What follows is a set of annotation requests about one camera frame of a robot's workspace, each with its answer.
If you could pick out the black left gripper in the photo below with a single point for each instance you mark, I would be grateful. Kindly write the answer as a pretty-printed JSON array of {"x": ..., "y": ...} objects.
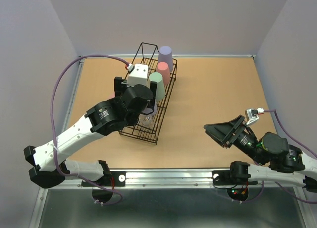
[{"x": 118, "y": 84}]

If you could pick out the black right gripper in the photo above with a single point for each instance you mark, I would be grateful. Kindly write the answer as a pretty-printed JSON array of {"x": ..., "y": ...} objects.
[{"x": 234, "y": 130}]

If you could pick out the green cup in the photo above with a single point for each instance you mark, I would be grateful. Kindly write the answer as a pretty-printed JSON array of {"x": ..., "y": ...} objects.
[{"x": 160, "y": 90}]

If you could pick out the small purple cup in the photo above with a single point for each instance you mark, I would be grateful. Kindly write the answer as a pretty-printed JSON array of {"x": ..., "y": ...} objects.
[{"x": 149, "y": 111}]

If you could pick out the black wire dish rack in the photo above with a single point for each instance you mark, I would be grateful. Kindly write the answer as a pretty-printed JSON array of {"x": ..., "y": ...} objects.
[{"x": 148, "y": 53}]

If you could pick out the pink cup back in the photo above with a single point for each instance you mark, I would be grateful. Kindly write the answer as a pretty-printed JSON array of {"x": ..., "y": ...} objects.
[{"x": 163, "y": 69}]

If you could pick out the clear glass cup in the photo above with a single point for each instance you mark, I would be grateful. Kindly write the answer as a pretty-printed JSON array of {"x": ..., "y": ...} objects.
[{"x": 146, "y": 122}]

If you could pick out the large purple cup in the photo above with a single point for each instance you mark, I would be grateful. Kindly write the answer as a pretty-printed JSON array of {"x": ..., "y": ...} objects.
[{"x": 165, "y": 55}]

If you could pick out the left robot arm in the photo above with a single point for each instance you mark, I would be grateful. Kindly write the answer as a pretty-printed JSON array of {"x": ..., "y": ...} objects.
[{"x": 50, "y": 162}]

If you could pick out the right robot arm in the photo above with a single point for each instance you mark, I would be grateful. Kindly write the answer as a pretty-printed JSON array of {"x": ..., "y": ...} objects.
[{"x": 274, "y": 158}]

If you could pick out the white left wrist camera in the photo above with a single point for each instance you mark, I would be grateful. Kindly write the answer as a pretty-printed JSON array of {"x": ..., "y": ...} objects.
[{"x": 137, "y": 75}]

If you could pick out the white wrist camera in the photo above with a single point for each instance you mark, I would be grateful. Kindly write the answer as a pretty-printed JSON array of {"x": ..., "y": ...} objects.
[
  {"x": 252, "y": 115},
  {"x": 137, "y": 75}
]

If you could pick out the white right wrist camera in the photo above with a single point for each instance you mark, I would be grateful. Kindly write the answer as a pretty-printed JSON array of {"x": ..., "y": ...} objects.
[{"x": 252, "y": 115}]

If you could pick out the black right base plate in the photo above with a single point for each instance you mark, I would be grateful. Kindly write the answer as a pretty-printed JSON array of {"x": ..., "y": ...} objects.
[{"x": 223, "y": 178}]

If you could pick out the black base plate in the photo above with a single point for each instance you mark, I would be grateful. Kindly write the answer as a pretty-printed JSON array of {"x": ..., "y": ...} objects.
[
  {"x": 117, "y": 179},
  {"x": 223, "y": 178}
]

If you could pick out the aluminium mounting rail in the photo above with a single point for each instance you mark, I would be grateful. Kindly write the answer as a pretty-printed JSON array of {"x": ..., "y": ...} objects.
[{"x": 171, "y": 177}]

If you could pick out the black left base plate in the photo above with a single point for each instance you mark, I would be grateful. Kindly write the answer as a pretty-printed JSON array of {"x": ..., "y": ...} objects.
[{"x": 117, "y": 179}]

